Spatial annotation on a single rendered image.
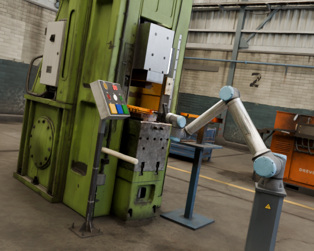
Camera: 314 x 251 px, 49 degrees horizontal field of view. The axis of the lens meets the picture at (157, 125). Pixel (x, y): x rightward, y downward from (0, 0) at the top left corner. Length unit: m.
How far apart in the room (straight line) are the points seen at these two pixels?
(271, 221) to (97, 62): 1.97
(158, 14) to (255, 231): 2.05
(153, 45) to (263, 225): 1.72
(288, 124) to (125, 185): 3.66
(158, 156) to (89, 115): 0.74
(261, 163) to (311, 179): 3.62
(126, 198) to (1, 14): 6.59
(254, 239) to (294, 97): 7.82
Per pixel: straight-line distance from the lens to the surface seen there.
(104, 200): 3.22
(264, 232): 2.78
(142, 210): 3.29
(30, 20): 9.36
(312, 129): 5.91
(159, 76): 3.16
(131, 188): 3.12
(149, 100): 3.51
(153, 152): 3.16
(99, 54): 3.23
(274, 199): 2.71
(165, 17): 3.40
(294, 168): 6.13
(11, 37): 9.06
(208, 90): 11.28
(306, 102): 10.24
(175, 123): 2.86
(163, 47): 3.19
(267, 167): 2.50
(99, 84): 2.54
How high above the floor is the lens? 1.13
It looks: 4 degrees down
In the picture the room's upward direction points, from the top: 9 degrees clockwise
